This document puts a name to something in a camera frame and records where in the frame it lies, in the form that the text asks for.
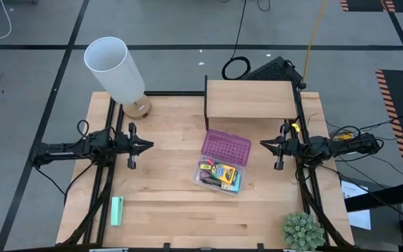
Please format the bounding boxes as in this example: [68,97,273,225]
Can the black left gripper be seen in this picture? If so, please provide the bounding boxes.
[114,121,155,170]

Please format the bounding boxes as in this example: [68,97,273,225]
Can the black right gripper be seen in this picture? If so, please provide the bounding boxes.
[260,122,302,172]

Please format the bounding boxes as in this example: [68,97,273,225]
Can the clear pencil case purple lid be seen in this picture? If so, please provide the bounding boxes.
[192,129,253,196]

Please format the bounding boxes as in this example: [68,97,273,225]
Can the teal sticky notes pad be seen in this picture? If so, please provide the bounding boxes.
[227,171,243,194]

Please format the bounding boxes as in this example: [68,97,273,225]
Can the green yellow crayon box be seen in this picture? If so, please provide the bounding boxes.
[209,161,238,187]

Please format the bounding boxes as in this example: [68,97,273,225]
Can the black ballpoint pen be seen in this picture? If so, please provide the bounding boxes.
[199,178,222,187]

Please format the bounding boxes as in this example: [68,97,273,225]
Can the wooden shelf riser black legs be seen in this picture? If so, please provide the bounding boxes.
[204,75,302,131]

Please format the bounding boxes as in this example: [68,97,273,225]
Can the light green rectangular block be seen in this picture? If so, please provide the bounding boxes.
[110,196,125,227]

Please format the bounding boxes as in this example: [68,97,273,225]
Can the black mesh computer case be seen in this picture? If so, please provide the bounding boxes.
[246,55,304,88]

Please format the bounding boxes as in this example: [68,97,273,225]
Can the white shade wooden base lamp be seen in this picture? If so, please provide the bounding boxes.
[83,36,153,120]

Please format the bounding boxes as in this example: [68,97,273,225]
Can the green artificial succulent plant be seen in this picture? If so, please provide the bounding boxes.
[281,211,327,252]

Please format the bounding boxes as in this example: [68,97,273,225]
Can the white paper sheet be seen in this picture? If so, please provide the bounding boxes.
[340,180,372,231]

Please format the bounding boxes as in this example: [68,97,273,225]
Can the black stand bar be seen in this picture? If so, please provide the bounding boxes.
[344,181,403,214]

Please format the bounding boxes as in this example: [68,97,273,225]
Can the black mat yellow striped edge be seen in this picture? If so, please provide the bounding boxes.
[375,69,403,182]
[340,0,403,13]

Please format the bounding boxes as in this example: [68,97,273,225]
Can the black aluminium table frame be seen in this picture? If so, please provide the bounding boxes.
[56,90,355,252]

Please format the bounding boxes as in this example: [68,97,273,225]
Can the black hanging cable with coil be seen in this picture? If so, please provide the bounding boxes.
[221,0,252,81]

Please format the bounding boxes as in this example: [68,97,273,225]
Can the yellow hanging cable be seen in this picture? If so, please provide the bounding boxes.
[301,0,328,88]

